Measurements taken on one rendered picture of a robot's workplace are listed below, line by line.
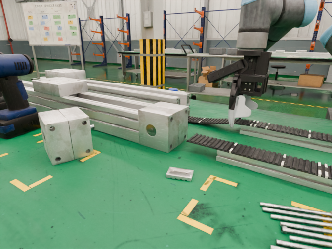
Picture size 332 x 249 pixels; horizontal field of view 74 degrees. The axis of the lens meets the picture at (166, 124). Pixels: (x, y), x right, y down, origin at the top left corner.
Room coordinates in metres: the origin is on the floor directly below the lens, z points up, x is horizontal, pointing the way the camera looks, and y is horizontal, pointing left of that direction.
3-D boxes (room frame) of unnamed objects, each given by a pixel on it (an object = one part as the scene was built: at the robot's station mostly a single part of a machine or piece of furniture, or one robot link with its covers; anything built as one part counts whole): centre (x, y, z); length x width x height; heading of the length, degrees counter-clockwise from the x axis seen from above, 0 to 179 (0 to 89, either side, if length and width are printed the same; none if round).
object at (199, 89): (3.77, -0.80, 0.50); 1.03 x 0.55 x 1.01; 70
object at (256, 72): (0.61, -0.23, 0.95); 0.09 x 0.08 x 0.12; 57
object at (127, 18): (10.74, 3.17, 1.10); 3.30 x 0.90 x 2.20; 58
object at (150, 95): (0.94, 0.28, 0.82); 0.80 x 0.10 x 0.09; 57
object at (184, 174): (0.38, -0.03, 0.78); 0.05 x 0.03 x 0.01; 75
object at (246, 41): (0.62, -0.23, 1.03); 0.08 x 0.08 x 0.05
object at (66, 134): (0.48, 0.23, 0.83); 0.11 x 0.10 x 0.10; 126
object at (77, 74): (1.07, 0.49, 0.87); 0.16 x 0.11 x 0.07; 57
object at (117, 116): (0.78, 0.38, 0.82); 0.80 x 0.10 x 0.09; 57
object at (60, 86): (0.78, 0.38, 0.87); 0.16 x 0.11 x 0.07; 57
